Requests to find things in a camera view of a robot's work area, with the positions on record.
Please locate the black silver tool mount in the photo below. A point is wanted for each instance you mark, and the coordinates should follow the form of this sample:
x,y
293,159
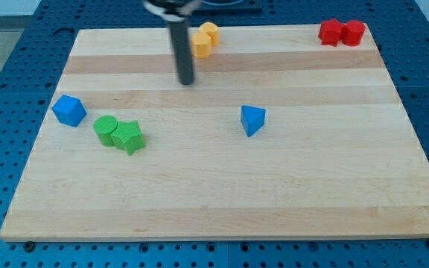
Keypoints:
x,y
181,8

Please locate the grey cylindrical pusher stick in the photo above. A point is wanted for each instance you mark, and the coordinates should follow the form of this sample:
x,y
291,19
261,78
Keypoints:
x,y
178,28

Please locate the blue triangle block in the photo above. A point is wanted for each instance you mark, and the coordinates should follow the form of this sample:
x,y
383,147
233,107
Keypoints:
x,y
252,119

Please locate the yellow front block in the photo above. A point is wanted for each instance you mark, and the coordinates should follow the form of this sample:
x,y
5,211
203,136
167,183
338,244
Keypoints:
x,y
201,44

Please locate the yellow block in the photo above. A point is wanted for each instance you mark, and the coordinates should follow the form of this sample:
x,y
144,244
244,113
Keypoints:
x,y
212,30
201,44

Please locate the yellow rear block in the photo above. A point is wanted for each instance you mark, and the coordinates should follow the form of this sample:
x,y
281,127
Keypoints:
x,y
212,30

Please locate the green star block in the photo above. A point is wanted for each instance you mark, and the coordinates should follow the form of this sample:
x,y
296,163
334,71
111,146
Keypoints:
x,y
128,136

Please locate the green cylinder block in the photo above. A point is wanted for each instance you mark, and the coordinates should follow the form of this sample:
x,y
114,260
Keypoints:
x,y
104,126

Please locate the blue cube block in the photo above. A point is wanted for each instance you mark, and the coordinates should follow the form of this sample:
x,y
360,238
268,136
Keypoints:
x,y
69,110

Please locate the wooden board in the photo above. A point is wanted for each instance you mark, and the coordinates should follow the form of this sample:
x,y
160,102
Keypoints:
x,y
336,159

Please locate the red star block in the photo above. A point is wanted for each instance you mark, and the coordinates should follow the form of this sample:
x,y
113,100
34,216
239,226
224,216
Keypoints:
x,y
330,32

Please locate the red hexagon block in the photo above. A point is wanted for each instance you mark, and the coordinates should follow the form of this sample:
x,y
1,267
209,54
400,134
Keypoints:
x,y
352,33

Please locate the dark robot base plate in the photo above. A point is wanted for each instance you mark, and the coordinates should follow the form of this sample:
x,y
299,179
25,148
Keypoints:
x,y
224,6

